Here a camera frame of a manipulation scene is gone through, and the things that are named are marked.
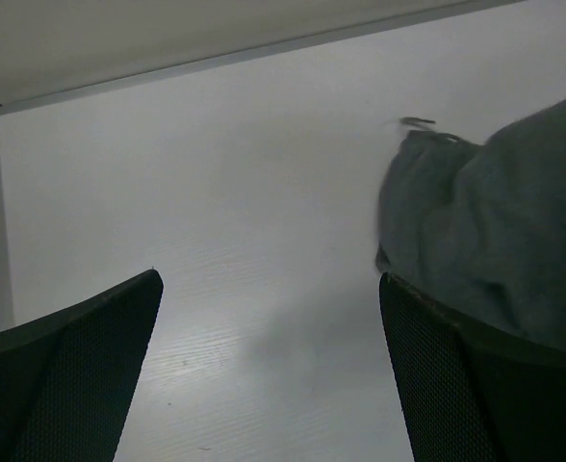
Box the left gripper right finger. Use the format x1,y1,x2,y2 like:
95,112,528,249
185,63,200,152
379,273,566,461

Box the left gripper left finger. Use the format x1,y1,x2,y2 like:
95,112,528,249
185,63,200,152
0,269,164,461

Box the grey shorts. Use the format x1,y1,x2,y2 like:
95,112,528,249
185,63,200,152
375,98,566,350

